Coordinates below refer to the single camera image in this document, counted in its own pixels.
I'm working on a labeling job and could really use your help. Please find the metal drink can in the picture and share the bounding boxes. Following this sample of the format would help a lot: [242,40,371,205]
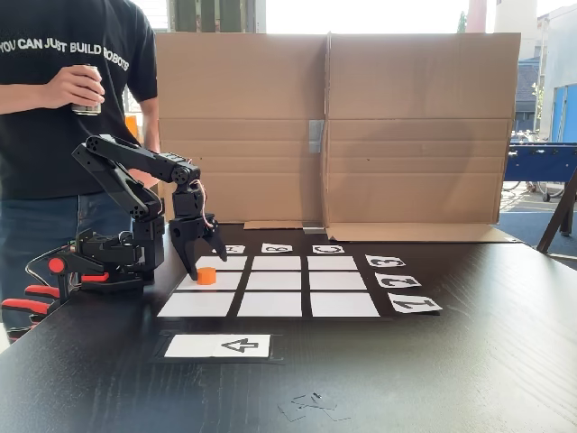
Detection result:
[70,63,103,116]

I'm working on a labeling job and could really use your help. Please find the nine-square white grid sheet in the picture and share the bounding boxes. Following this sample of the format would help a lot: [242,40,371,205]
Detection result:
[156,254,382,319]

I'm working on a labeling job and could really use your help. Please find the person's right hand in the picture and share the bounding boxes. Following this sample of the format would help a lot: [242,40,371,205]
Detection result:
[44,66,105,109]

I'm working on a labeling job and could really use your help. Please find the white arrow paper sheet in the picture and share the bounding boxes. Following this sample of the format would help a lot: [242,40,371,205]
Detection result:
[163,334,271,359]

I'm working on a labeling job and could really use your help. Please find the brown cardboard panel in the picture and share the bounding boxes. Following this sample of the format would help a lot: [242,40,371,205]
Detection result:
[324,31,525,244]
[154,32,329,232]

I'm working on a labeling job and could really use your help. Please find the grey tape strip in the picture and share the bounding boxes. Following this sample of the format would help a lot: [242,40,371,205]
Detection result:
[308,119,325,153]

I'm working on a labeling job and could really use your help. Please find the black and red clamp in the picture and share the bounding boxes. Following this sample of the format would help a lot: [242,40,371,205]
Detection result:
[0,252,112,330]

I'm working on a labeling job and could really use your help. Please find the person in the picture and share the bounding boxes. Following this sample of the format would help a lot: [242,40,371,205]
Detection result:
[0,0,161,344]

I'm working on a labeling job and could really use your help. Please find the paper label number 3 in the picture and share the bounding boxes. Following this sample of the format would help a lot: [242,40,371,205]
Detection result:
[364,254,406,268]

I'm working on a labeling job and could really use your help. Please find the paper label number 2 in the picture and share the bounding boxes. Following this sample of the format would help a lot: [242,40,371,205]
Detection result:
[374,272,423,289]

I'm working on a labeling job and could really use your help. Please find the paper label number 1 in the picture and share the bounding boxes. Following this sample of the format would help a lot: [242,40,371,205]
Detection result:
[388,296,444,314]

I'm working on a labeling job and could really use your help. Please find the blue foosball table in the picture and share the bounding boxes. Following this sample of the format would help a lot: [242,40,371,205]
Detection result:
[503,142,577,203]

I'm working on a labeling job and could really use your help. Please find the black stand leg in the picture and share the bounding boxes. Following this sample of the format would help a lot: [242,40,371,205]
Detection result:
[536,169,577,272]

